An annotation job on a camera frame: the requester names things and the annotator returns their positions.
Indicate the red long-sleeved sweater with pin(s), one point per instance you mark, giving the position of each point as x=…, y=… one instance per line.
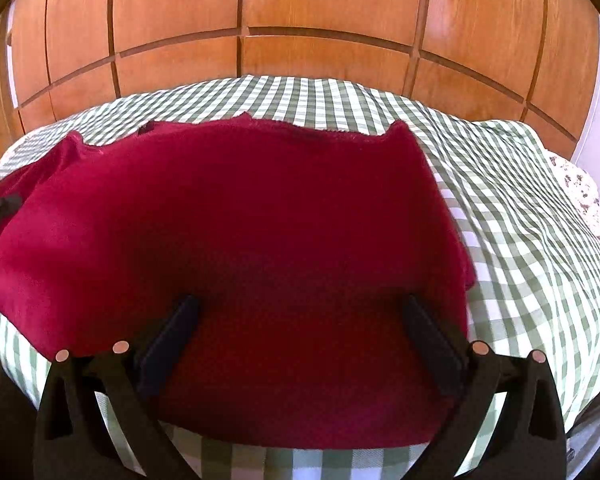
x=255, y=235

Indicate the green checked bed cover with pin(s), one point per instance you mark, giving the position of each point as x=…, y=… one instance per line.
x=520, y=240

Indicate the floral white cloth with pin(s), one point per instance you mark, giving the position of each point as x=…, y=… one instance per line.
x=590, y=205

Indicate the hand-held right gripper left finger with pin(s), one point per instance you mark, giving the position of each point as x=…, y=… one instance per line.
x=172, y=337

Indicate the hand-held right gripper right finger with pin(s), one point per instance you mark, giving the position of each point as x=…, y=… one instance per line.
x=430, y=337

